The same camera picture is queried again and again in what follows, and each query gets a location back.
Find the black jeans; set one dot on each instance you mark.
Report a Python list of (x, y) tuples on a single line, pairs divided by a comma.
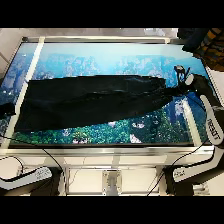
[(93, 100)]

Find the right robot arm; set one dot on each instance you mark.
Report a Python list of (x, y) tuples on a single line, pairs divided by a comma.
[(211, 123)]

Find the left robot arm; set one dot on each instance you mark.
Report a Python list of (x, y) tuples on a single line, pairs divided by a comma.
[(30, 176)]

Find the black garment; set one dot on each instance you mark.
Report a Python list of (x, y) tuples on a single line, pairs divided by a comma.
[(190, 38)]

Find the orange checked garment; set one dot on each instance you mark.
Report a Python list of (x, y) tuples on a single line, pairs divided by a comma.
[(213, 50)]

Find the silver frame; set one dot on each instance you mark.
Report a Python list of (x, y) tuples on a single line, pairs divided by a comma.
[(133, 152)]

